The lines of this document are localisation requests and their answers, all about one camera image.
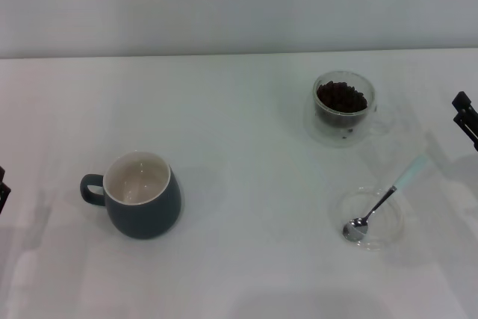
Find dark grey ceramic mug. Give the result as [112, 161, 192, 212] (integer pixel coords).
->
[78, 151, 183, 240]

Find blue-handled metal spoon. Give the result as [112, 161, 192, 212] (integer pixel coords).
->
[342, 154, 429, 242]

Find coffee beans in glass cup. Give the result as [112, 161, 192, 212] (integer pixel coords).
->
[315, 80, 370, 128]

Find clear glass saucer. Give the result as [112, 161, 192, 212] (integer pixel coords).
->
[328, 184, 406, 253]

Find clear double-wall glass cup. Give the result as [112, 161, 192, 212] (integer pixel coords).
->
[304, 69, 395, 148]

